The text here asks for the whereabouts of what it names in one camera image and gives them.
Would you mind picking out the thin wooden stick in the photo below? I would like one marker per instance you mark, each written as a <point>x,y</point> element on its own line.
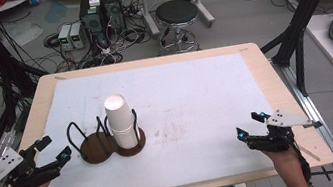
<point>309,153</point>

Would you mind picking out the white table mat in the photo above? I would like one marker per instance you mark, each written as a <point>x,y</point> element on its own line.
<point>189,103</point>

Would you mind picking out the person's right hand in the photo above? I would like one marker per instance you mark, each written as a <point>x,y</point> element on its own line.
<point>284,158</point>

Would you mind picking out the black round stool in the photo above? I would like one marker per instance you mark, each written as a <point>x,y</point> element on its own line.
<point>176,12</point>

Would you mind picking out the black computer tower green front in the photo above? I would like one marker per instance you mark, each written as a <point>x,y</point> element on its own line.
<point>93,25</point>

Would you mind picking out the white paper cup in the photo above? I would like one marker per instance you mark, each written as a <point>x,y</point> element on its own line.
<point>117,113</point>
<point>126,141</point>

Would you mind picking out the grey bench power supply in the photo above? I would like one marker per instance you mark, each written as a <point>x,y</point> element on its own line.
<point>64,37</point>
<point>77,36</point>

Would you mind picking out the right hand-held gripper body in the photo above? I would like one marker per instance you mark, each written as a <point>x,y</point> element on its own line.
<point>275,142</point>

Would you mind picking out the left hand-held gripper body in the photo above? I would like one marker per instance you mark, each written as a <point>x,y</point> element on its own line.
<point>29,177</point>

